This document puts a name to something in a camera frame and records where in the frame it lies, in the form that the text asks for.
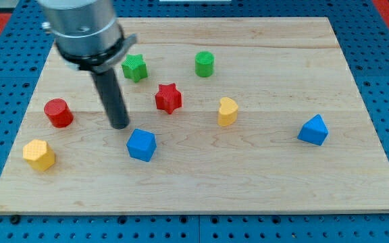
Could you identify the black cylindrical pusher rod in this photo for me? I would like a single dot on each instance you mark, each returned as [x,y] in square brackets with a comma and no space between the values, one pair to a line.
[110,95]

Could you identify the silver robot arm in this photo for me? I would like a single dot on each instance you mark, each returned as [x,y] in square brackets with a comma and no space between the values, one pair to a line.
[89,37]

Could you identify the green star block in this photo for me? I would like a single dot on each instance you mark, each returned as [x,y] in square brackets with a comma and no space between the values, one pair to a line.
[134,68]

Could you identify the red star block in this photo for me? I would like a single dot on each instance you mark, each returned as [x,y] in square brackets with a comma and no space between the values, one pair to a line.
[168,98]

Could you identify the yellow heart block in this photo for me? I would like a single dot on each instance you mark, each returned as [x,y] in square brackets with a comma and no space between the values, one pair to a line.
[227,112]

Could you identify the red cylinder block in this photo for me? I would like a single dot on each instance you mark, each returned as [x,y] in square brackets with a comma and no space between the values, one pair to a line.
[58,113]

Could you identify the blue cube block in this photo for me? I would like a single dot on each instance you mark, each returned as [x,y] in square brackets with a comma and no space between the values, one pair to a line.
[141,145]

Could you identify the green cylinder block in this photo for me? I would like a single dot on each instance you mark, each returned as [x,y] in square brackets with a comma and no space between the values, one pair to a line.
[204,64]

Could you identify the yellow hexagon block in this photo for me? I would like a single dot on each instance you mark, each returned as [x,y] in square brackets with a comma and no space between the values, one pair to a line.
[39,155]

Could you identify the wooden board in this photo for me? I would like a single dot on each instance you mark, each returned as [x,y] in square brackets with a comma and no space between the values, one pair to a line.
[280,71]

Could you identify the blue triangle block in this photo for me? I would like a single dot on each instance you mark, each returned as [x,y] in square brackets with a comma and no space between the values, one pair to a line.
[314,131]

